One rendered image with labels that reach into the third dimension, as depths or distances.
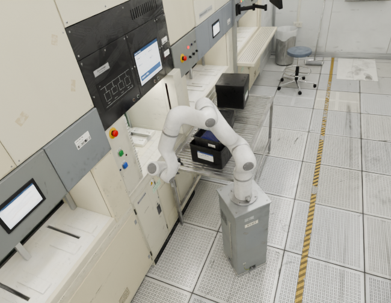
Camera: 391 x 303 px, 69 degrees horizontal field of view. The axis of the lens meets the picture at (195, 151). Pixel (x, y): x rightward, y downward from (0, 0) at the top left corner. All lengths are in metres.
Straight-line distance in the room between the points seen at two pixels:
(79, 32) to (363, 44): 5.32
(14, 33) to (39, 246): 1.23
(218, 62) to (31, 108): 2.66
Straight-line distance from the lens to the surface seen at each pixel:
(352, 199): 3.19
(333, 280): 2.62
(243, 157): 1.65
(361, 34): 6.13
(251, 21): 4.99
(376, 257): 2.84
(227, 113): 2.66
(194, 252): 2.66
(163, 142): 1.55
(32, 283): 1.87
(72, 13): 1.52
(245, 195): 1.92
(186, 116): 1.46
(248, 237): 2.16
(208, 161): 2.21
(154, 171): 1.64
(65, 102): 1.46
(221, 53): 3.60
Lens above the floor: 2.24
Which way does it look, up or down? 38 degrees down
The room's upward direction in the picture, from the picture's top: 8 degrees counter-clockwise
